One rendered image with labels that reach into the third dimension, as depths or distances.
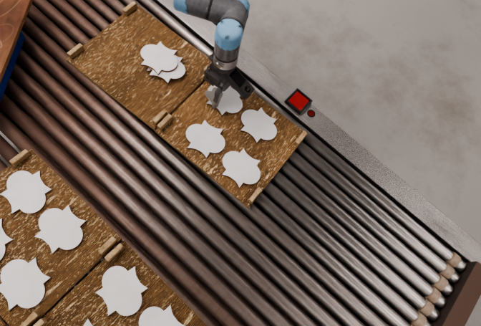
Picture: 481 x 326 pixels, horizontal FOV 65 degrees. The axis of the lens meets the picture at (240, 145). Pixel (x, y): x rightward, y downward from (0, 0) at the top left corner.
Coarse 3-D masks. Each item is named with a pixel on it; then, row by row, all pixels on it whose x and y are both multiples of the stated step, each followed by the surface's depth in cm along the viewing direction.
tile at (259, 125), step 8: (248, 112) 135; (256, 112) 135; (264, 112) 136; (248, 120) 134; (256, 120) 134; (264, 120) 135; (272, 120) 135; (248, 128) 133; (256, 128) 133; (264, 128) 133; (272, 128) 134; (256, 136) 132; (264, 136) 132; (272, 136) 133
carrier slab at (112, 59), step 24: (120, 24) 142; (144, 24) 144; (96, 48) 137; (120, 48) 138; (168, 48) 141; (192, 48) 143; (96, 72) 133; (120, 72) 135; (144, 72) 136; (192, 72) 139; (120, 96) 131; (144, 96) 132; (168, 96) 134; (144, 120) 129
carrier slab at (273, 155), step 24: (192, 96) 135; (192, 120) 132; (216, 120) 133; (240, 120) 134; (288, 120) 137; (240, 144) 131; (264, 144) 132; (288, 144) 134; (216, 168) 126; (264, 168) 129; (240, 192) 124
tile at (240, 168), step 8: (232, 152) 128; (240, 152) 129; (224, 160) 127; (232, 160) 127; (240, 160) 128; (248, 160) 128; (256, 160) 128; (232, 168) 126; (240, 168) 126; (248, 168) 127; (256, 168) 127; (232, 176) 125; (240, 176) 125; (248, 176) 126; (256, 176) 126; (240, 184) 124; (248, 184) 125
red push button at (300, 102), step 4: (296, 92) 143; (292, 96) 142; (296, 96) 142; (300, 96) 143; (288, 100) 141; (292, 100) 141; (296, 100) 142; (300, 100) 142; (304, 100) 142; (308, 100) 143; (292, 104) 141; (296, 104) 141; (300, 104) 141; (304, 104) 142; (300, 108) 141
